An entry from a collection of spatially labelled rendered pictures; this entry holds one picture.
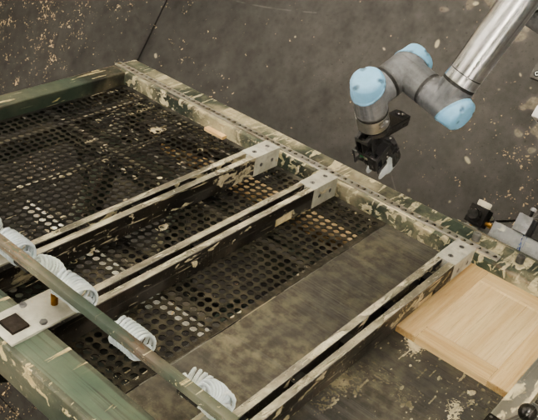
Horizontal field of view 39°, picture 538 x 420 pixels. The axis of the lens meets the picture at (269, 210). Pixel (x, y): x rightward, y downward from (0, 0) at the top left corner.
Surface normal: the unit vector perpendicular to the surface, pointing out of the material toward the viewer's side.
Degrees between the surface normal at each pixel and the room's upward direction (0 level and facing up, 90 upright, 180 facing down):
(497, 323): 60
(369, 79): 28
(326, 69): 0
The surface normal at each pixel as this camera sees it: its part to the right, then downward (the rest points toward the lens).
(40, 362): 0.13, -0.84
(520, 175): -0.49, -0.14
